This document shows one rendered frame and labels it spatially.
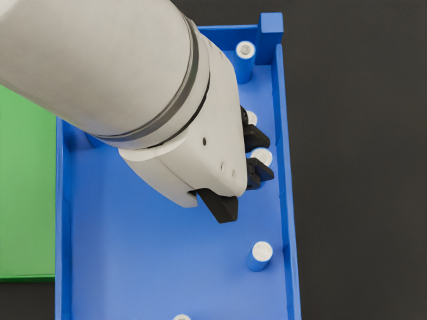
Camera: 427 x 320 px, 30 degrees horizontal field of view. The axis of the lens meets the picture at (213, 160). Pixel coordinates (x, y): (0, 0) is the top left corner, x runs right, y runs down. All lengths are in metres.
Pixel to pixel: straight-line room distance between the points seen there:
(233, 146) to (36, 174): 0.70
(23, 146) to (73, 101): 0.81
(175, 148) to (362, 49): 0.83
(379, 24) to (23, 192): 0.59
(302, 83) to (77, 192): 0.55
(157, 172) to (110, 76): 0.11
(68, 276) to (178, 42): 0.36
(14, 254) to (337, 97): 0.52
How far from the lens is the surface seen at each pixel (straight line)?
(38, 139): 1.18
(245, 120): 0.57
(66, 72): 0.35
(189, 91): 0.42
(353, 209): 1.17
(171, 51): 0.40
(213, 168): 0.47
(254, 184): 0.58
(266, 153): 0.60
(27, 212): 1.16
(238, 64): 0.72
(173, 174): 0.46
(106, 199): 0.74
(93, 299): 0.72
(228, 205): 0.52
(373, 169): 1.19
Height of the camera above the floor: 1.12
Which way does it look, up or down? 75 degrees down
